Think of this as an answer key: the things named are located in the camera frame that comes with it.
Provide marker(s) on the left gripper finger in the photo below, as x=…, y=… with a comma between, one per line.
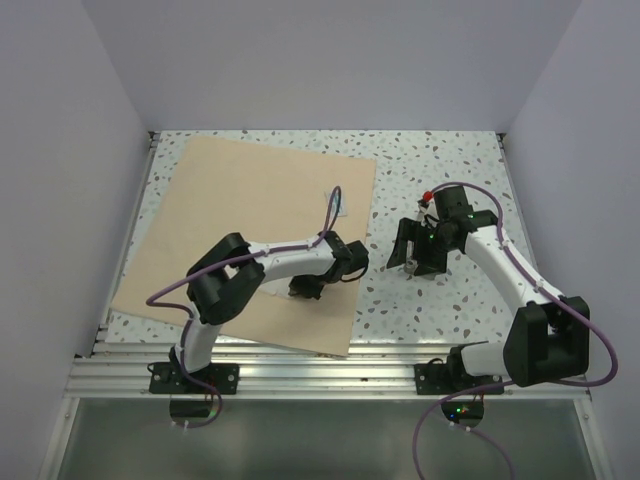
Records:
x=294, y=289
x=311, y=292

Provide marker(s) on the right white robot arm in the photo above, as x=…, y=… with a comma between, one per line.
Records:
x=548, y=339

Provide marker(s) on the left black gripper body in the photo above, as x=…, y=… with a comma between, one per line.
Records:
x=318, y=279

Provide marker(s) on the beige cloth mat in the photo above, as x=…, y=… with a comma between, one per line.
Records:
x=268, y=195

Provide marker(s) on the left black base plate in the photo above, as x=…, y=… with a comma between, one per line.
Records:
x=168, y=378

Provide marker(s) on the green white packet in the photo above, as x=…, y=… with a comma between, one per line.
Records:
x=336, y=202

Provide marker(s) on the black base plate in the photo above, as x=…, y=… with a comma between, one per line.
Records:
x=168, y=378
x=435, y=380

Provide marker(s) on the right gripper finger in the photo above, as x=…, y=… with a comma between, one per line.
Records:
x=402, y=251
x=429, y=268

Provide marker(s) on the metal instrument tray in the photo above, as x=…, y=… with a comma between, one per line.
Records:
x=410, y=266

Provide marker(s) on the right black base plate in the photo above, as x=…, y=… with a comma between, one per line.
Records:
x=435, y=380

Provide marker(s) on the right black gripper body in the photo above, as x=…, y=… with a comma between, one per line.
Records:
x=430, y=239

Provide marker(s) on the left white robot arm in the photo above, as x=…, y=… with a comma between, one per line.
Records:
x=222, y=283

